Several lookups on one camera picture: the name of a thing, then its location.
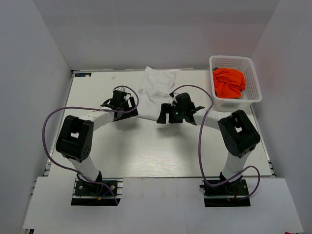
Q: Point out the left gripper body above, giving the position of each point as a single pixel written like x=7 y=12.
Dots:
x=124 y=107

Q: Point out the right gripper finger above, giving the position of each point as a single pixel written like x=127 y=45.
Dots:
x=174 y=118
x=166 y=114

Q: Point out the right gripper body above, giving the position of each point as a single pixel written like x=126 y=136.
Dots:
x=176 y=108

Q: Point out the white t shirt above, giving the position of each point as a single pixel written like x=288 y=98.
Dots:
x=154 y=91

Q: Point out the orange t shirt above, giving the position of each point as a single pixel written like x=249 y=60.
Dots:
x=228 y=83

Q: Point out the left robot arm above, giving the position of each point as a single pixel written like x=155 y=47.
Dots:
x=76 y=135

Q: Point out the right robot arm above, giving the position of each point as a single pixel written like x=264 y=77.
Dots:
x=238 y=133

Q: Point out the blue label sticker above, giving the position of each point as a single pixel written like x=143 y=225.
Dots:
x=83 y=74

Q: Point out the white plastic basket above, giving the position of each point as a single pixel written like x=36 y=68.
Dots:
x=251 y=94

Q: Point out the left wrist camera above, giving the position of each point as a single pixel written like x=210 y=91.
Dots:
x=121 y=91

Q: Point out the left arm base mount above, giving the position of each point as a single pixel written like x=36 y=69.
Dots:
x=85 y=194

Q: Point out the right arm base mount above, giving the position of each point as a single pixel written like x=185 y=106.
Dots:
x=221 y=197

